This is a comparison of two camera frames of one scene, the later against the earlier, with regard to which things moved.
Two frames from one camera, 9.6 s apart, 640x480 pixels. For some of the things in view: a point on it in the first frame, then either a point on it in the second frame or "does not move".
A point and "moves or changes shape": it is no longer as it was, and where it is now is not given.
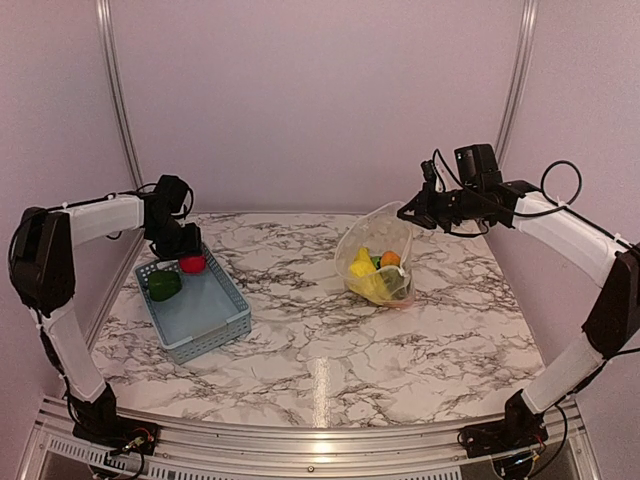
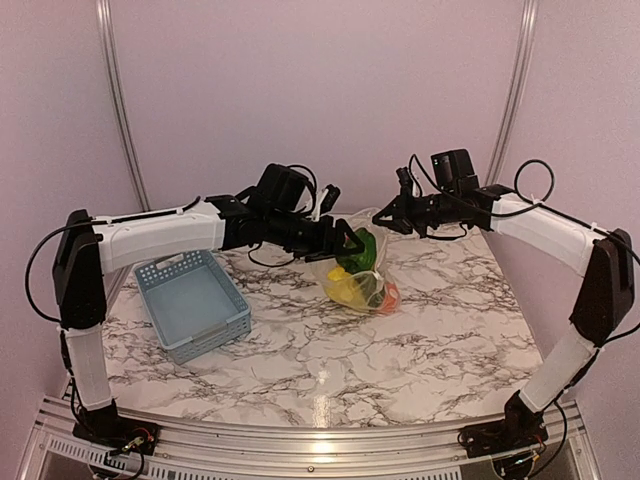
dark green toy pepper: [164, 284] → [361, 262]
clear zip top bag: [374, 257] moves or changes shape
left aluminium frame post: [111, 67] does not move
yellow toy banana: [372, 286] → [346, 292]
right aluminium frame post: [518, 80] does not move
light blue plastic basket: [209, 312] does not move
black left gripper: [192, 245] → [331, 246]
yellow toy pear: [363, 264] → [338, 274]
